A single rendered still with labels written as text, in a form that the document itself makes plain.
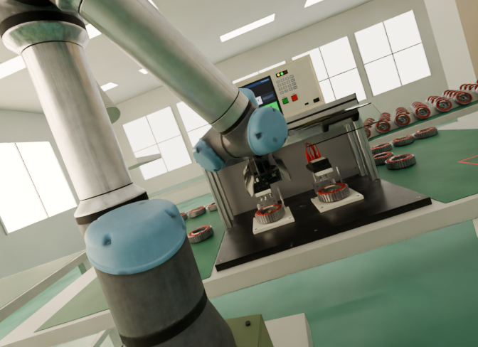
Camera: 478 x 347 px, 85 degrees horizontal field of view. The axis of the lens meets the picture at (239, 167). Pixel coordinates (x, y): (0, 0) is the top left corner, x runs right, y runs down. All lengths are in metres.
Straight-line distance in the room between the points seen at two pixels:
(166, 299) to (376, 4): 8.51
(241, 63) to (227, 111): 7.22
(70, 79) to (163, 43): 0.16
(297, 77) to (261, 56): 6.55
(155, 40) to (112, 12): 0.06
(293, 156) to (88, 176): 0.93
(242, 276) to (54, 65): 0.64
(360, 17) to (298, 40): 1.66
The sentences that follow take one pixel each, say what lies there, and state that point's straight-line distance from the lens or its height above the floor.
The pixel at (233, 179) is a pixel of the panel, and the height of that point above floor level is 0.94.
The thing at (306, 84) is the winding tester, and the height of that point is 1.21.
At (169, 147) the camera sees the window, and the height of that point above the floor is 1.63.
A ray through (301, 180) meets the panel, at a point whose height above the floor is 0.83.
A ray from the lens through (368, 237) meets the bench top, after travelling 0.80.
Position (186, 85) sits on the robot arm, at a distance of 0.39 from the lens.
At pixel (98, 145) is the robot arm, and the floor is 1.16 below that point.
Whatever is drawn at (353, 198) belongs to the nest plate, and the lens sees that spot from 0.96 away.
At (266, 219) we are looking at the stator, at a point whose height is 0.80.
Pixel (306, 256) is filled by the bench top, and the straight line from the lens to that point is 0.78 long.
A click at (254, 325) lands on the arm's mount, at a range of 0.47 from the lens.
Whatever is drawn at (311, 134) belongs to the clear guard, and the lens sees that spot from 0.84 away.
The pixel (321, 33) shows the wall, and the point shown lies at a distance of 8.00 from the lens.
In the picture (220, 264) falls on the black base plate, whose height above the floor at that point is 0.77.
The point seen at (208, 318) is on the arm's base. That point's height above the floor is 0.89.
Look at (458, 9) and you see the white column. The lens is 4.76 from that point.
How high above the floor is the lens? 1.09
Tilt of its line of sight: 5 degrees down
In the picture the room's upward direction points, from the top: 20 degrees counter-clockwise
